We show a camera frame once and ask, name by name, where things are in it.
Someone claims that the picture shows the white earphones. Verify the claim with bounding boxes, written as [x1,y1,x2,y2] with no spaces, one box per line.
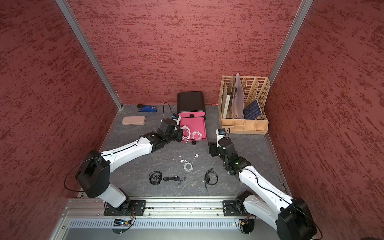
[192,131,203,140]
[180,154,199,173]
[181,125,191,143]

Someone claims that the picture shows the pink drawer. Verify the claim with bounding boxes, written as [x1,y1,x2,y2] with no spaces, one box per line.
[178,111,206,118]
[180,118,207,142]

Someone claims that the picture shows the black earphones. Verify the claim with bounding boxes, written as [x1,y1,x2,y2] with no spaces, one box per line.
[149,171,163,185]
[204,168,219,191]
[163,176,187,185]

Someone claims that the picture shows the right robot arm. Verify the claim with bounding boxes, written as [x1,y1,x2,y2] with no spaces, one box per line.
[208,138,320,240]

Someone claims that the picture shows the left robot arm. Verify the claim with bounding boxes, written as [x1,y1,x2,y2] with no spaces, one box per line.
[75,118,183,216]

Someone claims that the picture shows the black drawer cabinet shell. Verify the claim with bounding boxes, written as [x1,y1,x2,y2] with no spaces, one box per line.
[177,91,207,114]

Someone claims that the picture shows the blue stapler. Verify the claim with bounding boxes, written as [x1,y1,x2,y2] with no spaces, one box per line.
[137,104,158,113]

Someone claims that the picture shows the pink pencil case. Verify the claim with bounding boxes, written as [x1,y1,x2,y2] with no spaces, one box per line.
[122,116,146,126]

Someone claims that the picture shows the translucent plastic folder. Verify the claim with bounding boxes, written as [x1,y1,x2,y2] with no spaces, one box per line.
[232,73,244,119]

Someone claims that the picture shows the white booklet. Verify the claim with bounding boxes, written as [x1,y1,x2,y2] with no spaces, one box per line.
[222,94,231,119]

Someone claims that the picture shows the dark blue notebook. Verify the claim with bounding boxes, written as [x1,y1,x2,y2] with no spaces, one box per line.
[243,100,263,120]

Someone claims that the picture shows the beige file organizer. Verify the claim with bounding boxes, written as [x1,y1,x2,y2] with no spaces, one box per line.
[218,76,271,135]

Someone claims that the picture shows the vented metal strip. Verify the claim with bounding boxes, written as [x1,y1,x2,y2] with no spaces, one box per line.
[68,219,241,230]

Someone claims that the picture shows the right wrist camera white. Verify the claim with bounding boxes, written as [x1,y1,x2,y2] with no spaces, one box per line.
[216,129,227,147]

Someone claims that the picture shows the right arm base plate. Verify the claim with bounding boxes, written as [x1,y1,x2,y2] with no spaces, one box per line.
[222,200,249,218]

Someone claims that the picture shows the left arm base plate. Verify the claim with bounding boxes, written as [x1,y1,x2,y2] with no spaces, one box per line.
[104,200,146,217]

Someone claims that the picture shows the aluminium front rail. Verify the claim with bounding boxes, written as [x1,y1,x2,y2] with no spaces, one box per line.
[61,196,235,219]

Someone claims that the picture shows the right corner aluminium post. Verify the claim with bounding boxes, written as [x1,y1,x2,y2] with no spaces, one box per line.
[269,0,313,85]

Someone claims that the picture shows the corner aluminium post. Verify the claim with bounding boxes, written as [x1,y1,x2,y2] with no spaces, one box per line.
[56,0,123,111]
[269,0,313,85]

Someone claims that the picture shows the left corner aluminium post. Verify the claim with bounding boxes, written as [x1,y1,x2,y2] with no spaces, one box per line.
[56,0,123,111]

